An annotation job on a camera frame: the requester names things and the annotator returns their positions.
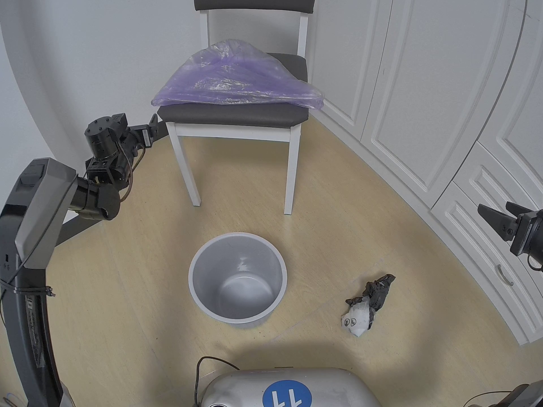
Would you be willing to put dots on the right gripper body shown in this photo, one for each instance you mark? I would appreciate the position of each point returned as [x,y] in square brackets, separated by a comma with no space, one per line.
[530,235]

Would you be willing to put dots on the white trash bin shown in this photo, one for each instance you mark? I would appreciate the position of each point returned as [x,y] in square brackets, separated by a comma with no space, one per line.
[237,282]

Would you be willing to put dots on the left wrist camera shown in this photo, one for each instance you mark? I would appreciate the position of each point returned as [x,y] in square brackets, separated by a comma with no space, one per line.
[119,121]

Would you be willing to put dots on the purple plastic bag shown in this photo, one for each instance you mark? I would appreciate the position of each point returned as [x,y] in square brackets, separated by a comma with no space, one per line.
[237,79]

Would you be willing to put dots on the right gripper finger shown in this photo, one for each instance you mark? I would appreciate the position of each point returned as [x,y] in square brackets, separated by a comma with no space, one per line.
[502,225]
[517,210]

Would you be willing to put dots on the white chair grey seat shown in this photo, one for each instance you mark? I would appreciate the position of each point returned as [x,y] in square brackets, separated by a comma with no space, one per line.
[237,115]

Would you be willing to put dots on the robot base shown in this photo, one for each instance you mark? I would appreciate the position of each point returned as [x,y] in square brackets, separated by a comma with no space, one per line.
[254,390]

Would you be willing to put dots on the white printed wrapper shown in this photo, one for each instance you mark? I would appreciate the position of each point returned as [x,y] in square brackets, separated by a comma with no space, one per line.
[356,318]

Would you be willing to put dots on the white wardrobe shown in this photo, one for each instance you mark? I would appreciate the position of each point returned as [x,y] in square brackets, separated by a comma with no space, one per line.
[424,100]

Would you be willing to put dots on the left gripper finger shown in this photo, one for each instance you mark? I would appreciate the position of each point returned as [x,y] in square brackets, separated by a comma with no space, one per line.
[153,121]
[159,134]

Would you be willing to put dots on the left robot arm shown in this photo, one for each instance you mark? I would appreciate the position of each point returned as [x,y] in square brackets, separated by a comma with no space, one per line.
[42,202]

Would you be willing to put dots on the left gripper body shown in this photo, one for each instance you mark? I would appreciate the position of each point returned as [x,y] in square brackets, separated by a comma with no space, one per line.
[138,137]

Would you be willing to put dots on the black plastic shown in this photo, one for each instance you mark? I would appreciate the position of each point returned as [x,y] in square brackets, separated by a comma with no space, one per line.
[377,293]

